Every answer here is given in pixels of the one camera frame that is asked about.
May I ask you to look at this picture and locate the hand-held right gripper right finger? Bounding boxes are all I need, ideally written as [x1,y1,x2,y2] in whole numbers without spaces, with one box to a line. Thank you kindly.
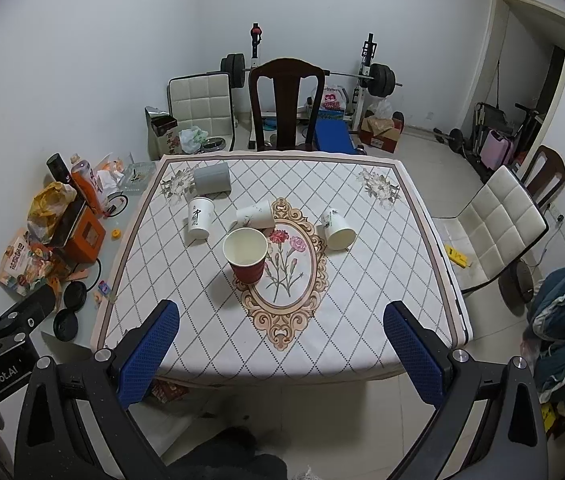
[383,301,549,480]

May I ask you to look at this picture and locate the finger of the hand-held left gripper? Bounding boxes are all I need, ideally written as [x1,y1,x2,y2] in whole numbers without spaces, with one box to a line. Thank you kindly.
[0,287,59,361]

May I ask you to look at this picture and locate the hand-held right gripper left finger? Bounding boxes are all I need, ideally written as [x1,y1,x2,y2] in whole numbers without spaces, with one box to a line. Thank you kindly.
[13,299,182,480]

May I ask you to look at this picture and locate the white cup with black print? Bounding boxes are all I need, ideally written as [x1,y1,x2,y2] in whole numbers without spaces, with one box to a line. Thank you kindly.
[185,197,216,242]

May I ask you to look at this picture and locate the white cup with green print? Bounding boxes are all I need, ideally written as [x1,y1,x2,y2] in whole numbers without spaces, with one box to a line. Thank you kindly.
[321,207,358,251]

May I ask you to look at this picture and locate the plain white paper cup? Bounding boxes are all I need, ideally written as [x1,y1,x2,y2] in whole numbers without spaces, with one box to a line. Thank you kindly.
[235,199,274,231]

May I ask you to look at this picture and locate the grey plastic cup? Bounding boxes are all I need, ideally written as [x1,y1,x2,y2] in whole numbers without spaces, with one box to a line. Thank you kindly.
[193,163,232,196]

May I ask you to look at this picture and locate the red paper cup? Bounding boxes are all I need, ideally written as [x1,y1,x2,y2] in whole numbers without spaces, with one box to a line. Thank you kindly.
[222,227,268,285]

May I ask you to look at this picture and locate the black round lid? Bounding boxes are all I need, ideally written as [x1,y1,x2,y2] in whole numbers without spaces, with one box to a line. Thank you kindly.
[64,281,88,309]
[53,309,80,344]

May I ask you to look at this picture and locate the red printed box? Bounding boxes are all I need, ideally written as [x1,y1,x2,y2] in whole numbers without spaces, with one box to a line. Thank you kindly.
[149,379,189,405]

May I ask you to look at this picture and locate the colourful snack packet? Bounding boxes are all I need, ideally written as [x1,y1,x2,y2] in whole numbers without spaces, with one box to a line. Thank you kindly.
[0,228,60,297]

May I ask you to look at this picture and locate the floral diamond-pattern tablecloth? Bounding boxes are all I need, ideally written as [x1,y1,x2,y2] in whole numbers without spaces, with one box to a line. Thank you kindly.
[90,152,474,386]

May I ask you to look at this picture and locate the orange box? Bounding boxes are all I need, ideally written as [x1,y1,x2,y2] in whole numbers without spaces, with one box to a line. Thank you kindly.
[51,199,109,264]

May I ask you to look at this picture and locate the white side table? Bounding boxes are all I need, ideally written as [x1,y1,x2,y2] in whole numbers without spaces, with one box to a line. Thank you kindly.
[0,160,163,352]

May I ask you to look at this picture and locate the yellow plastic bag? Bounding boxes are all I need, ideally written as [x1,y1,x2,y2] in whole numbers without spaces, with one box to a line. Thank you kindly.
[27,181,78,242]

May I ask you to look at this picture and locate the yellow floor tool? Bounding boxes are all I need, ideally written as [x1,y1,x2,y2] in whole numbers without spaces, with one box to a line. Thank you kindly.
[444,244,471,269]

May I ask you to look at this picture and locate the person's dark trousers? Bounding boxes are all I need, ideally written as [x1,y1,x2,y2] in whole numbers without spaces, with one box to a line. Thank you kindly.
[161,426,291,480]

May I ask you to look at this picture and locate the orange bottle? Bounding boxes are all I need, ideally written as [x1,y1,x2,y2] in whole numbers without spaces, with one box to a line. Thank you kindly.
[69,159,106,212]

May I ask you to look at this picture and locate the black cylinder bottle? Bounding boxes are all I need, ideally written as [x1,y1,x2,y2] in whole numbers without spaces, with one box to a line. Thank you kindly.
[46,153,72,186]

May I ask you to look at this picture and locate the white padded chair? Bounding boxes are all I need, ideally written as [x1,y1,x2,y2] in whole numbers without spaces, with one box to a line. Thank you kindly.
[431,165,549,304]
[167,72,238,154]

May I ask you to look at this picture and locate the glass ashtray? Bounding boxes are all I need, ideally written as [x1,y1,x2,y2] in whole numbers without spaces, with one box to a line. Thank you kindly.
[116,161,156,194]

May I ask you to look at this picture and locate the black dumbbell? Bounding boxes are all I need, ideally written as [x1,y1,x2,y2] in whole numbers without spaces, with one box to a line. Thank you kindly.
[433,128,465,152]

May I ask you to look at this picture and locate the white and green plastic bag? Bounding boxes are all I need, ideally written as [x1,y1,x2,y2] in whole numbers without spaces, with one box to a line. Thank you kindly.
[178,127,209,154]

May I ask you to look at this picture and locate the pink suitcase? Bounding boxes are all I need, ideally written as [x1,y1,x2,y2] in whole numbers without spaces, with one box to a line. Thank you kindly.
[480,129,514,169]

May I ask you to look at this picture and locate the brown cardboard box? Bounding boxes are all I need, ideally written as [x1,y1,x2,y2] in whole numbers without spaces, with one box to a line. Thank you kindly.
[357,115,405,154]

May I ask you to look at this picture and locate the dark wooden chair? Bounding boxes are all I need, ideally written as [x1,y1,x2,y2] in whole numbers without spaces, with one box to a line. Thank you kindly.
[247,58,326,153]
[519,145,565,211]

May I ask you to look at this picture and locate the dark red gift box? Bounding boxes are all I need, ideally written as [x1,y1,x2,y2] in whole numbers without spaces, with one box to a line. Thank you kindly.
[144,106,179,159]

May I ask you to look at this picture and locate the blue weight bench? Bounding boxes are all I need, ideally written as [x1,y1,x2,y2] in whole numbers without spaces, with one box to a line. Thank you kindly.
[313,119,365,155]

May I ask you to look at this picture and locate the black folding cart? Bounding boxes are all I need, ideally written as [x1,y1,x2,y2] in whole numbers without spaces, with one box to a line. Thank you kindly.
[471,102,499,157]

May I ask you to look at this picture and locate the clear plastic bag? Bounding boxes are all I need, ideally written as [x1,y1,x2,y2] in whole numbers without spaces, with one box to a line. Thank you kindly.
[369,98,394,121]

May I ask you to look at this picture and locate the black kick scooter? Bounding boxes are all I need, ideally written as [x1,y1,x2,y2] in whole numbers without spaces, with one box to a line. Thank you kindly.
[511,103,544,162]

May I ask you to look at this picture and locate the white bag with red print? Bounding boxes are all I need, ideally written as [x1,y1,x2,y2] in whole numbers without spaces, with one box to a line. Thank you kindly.
[318,85,348,113]

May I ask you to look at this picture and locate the barbell with black plates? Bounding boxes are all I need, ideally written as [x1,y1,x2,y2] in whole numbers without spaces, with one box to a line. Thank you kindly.
[219,53,403,98]

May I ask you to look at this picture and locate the white barbell rack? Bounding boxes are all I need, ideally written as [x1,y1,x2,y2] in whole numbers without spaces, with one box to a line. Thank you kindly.
[247,22,378,151]

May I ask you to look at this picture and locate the black cable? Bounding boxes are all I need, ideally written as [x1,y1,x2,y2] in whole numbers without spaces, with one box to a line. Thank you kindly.
[85,192,130,292]

